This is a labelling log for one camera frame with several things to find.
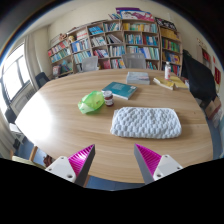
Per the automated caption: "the grey book stack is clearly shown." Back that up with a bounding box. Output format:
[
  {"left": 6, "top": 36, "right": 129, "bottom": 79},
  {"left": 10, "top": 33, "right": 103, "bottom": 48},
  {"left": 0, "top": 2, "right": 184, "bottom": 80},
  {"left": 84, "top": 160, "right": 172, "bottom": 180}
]
[{"left": 126, "top": 72, "right": 150, "bottom": 85}]

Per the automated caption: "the wooden bookshelf with books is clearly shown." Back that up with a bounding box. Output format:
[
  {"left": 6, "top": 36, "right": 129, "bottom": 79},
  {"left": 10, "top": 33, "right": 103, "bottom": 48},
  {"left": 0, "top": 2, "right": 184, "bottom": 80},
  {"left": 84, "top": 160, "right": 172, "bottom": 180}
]
[{"left": 48, "top": 19, "right": 182, "bottom": 76}]

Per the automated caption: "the green plastic bag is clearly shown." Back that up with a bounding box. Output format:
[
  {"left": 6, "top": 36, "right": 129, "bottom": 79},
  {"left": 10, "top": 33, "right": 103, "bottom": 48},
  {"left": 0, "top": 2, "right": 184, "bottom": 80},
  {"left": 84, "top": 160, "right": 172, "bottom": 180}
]
[{"left": 78, "top": 91, "right": 104, "bottom": 114}]

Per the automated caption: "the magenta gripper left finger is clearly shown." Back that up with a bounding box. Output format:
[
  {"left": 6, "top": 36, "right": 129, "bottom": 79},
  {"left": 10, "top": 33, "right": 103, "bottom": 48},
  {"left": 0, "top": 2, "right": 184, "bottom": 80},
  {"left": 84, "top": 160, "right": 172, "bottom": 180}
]
[{"left": 46, "top": 144, "right": 95, "bottom": 187}]

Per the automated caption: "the grey chair left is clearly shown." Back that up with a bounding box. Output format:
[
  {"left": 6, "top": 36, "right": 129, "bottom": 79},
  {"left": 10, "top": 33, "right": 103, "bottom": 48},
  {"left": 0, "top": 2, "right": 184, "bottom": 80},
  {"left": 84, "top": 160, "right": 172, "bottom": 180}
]
[{"left": 82, "top": 56, "right": 98, "bottom": 72}]

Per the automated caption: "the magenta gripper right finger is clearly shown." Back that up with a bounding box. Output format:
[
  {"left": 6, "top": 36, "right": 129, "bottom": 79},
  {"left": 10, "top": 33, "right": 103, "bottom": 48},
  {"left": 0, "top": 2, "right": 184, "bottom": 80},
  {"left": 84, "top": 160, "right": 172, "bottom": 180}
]
[{"left": 134, "top": 144, "right": 182, "bottom": 184}]

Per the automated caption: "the grey chair right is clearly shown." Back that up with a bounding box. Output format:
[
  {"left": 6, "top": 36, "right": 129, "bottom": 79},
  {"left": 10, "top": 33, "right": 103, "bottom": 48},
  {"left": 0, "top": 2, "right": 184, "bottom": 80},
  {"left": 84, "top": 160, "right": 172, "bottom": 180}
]
[{"left": 122, "top": 53, "right": 146, "bottom": 69}]

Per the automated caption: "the grey chair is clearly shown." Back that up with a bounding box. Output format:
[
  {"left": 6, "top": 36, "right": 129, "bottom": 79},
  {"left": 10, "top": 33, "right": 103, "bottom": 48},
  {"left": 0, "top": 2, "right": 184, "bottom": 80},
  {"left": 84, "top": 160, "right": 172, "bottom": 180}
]
[
  {"left": 82, "top": 56, "right": 98, "bottom": 72},
  {"left": 122, "top": 53, "right": 146, "bottom": 69}
]

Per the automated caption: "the window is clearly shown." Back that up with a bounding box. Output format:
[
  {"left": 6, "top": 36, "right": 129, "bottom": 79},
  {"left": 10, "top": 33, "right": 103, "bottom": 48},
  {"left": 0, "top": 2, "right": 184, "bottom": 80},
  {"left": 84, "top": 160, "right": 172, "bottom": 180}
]
[{"left": 3, "top": 44, "right": 30, "bottom": 101}]

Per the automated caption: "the white textured towel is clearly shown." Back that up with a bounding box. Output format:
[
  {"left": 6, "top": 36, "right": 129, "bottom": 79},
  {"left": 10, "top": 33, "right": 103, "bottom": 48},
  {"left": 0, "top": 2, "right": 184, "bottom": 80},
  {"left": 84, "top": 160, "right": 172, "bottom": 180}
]
[{"left": 110, "top": 107, "right": 182, "bottom": 139}]

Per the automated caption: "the teal book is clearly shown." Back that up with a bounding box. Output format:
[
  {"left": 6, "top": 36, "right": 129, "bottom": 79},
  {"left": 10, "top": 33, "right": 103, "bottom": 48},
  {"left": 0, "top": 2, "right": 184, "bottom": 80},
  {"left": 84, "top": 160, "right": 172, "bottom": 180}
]
[{"left": 102, "top": 82, "right": 137, "bottom": 100}]

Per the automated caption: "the white plastic bottle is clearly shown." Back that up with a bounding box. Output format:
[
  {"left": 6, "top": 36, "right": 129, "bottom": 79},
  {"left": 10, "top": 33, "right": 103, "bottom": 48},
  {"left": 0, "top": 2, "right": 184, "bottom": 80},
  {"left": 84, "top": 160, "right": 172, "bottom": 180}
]
[{"left": 165, "top": 62, "right": 171, "bottom": 80}]

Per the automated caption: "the yellow folder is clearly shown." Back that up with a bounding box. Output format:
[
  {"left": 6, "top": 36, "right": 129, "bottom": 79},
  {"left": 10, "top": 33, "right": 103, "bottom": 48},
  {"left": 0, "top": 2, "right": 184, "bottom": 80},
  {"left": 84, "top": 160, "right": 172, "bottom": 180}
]
[{"left": 170, "top": 76, "right": 187, "bottom": 89}]

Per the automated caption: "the yellow book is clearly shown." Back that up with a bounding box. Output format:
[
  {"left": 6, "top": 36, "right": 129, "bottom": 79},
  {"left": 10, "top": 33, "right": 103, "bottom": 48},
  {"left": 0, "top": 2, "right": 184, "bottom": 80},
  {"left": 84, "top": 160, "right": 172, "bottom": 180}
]
[{"left": 153, "top": 77, "right": 174, "bottom": 90}]

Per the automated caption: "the dark blue chair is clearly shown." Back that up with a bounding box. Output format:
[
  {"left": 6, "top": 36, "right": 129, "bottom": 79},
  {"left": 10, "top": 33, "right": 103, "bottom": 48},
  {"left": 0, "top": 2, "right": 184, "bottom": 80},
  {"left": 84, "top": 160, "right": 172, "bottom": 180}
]
[{"left": 35, "top": 72, "right": 49, "bottom": 88}]

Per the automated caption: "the black jacket on chair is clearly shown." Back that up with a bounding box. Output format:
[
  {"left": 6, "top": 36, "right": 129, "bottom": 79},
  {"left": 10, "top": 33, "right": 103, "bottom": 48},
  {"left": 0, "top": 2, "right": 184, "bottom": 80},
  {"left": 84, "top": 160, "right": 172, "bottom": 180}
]
[{"left": 181, "top": 50, "right": 217, "bottom": 101}]

